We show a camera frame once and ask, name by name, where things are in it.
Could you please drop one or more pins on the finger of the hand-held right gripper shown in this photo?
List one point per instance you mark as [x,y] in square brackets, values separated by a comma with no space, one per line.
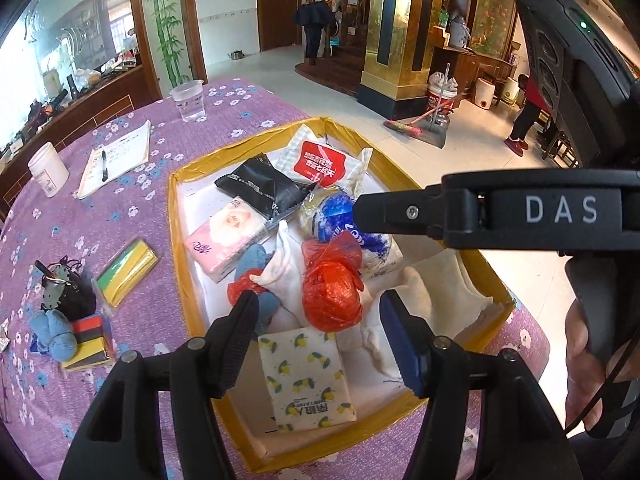
[395,212]

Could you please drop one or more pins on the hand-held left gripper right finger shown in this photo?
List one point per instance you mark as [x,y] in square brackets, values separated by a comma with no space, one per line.
[405,347]

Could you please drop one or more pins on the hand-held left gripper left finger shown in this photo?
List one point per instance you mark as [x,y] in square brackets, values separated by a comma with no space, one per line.
[235,350]

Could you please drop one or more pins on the blue white tissue package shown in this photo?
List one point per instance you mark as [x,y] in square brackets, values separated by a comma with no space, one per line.
[340,220]

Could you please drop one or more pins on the red plastic bag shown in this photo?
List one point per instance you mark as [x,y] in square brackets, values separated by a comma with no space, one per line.
[332,292]
[240,290]

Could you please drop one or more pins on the white towel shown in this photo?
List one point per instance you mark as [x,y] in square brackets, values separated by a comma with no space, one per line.
[425,290]
[285,260]

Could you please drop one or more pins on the lemon print tissue pack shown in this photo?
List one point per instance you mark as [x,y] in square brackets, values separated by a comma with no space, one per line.
[307,380]

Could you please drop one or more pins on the blue mesh cloth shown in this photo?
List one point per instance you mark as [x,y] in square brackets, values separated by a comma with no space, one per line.
[255,260]

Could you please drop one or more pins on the yellow green sponge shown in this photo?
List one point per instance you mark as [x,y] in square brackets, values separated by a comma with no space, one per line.
[127,272]

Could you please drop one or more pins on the striped sponge pack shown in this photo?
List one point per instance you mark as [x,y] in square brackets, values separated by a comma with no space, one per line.
[90,342]

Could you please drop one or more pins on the yellow cardboard box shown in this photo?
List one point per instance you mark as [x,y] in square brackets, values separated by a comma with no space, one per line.
[180,200]

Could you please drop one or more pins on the blue knitted glove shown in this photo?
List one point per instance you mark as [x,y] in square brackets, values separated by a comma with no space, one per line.
[55,335]

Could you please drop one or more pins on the person's right hand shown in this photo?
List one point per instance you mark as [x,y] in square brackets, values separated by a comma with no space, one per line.
[582,375]

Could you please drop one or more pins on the wooden chair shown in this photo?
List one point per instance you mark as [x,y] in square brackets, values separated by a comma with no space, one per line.
[560,145]

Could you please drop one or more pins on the grey dustpan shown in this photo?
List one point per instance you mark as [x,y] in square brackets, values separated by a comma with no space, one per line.
[435,132]

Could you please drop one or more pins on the white packet with red label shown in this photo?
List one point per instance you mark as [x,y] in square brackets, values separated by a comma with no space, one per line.
[320,160]

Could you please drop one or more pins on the pink tissue pack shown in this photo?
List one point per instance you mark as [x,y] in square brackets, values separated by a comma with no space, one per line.
[225,237]

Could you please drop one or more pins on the red white bucket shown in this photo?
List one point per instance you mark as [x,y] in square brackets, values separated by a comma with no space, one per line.
[442,92]

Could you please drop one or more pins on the black packet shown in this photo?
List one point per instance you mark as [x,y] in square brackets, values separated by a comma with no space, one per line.
[265,187]

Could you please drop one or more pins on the white small appliance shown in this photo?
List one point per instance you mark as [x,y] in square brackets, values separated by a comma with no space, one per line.
[485,94]

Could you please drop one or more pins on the wooden staircase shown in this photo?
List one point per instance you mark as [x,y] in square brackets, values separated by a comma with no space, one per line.
[345,55]

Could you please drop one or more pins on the wooden cabinet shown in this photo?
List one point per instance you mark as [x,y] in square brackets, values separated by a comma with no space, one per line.
[475,67]

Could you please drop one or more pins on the black key pouch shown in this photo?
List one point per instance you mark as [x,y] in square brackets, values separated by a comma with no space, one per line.
[75,292]

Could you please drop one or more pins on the golden pillar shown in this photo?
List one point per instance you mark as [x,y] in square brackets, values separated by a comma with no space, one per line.
[395,35]

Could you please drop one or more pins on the white notebook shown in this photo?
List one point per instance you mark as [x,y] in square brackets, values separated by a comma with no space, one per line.
[125,155]

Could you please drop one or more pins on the metal kettle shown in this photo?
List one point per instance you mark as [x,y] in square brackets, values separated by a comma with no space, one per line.
[236,54]

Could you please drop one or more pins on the black pen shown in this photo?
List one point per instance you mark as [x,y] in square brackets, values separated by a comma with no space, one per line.
[104,165]

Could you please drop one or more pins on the clear plastic cup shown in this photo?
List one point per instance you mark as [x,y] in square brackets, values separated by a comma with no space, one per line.
[189,100]

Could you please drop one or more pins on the wooden door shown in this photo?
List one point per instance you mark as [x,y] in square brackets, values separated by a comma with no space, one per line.
[277,5]

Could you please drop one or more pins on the white plastic jar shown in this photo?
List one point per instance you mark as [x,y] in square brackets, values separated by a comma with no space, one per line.
[47,170]

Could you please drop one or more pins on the wooden counter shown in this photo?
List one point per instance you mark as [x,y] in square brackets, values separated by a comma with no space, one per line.
[85,110]

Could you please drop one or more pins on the dark jacket on stair post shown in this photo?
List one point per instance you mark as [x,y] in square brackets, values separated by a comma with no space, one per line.
[315,17]

